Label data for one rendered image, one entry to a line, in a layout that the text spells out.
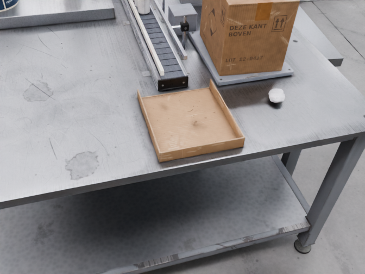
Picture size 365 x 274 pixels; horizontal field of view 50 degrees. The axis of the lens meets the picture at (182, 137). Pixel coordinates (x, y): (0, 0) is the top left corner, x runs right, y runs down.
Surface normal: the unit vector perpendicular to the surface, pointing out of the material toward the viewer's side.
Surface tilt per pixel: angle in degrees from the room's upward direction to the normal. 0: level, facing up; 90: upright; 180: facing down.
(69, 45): 0
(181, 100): 0
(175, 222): 1
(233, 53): 90
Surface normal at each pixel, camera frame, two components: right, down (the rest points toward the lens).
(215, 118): 0.04, -0.72
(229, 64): 0.21, 0.69
